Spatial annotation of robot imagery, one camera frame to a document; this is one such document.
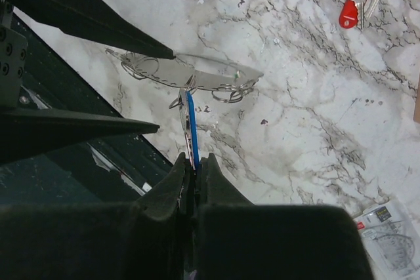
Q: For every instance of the white paper label card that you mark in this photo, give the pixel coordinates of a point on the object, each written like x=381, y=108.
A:
x=390, y=240

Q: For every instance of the red key tag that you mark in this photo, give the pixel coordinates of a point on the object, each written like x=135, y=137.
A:
x=348, y=17

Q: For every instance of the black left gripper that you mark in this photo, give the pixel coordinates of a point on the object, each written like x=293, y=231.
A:
x=26, y=133

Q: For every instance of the blue key tag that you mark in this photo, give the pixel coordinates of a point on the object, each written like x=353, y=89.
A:
x=185, y=105

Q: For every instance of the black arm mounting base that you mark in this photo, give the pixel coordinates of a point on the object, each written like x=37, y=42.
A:
x=111, y=168

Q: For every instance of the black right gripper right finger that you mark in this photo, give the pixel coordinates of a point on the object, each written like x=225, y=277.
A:
x=240, y=240

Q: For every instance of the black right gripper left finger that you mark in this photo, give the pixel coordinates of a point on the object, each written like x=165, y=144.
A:
x=117, y=240

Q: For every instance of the peach plastic file organizer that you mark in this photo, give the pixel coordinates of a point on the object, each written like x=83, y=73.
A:
x=416, y=114

